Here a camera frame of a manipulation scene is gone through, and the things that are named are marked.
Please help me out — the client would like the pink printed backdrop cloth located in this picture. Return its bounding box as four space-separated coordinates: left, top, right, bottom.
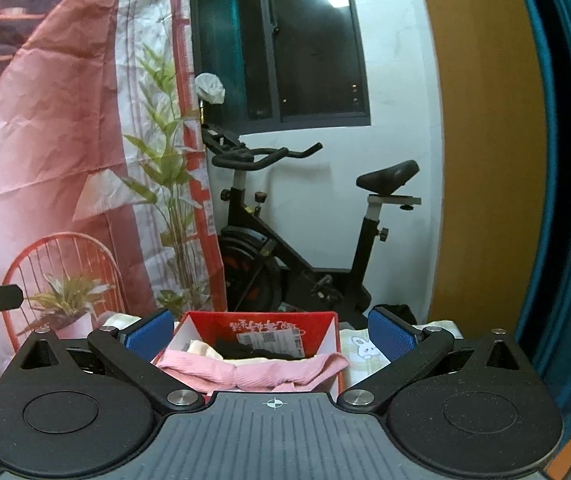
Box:
0 0 227 377

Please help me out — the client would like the black eye mask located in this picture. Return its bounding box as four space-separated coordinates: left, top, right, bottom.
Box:
214 339 301 361

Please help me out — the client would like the white plastic bag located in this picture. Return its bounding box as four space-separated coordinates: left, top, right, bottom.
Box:
195 73 226 105

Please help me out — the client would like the green plaid tablecloth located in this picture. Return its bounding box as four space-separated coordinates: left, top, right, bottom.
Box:
100 309 467 391

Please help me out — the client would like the red strawberry cardboard box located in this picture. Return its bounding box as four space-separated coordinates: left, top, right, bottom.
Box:
154 312 343 398

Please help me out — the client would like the black exercise bike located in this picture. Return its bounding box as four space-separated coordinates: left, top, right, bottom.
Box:
199 121 423 328

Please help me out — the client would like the black knit glove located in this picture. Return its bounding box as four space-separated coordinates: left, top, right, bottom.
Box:
381 304 418 325

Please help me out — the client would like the pink knit cloth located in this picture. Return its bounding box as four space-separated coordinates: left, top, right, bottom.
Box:
156 350 348 396

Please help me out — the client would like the dark window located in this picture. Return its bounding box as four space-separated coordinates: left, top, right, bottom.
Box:
192 0 371 134

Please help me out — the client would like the wooden door panel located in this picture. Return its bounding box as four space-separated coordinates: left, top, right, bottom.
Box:
427 0 547 338

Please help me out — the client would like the cream knit cloth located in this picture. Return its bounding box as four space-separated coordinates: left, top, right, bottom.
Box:
186 340 223 361

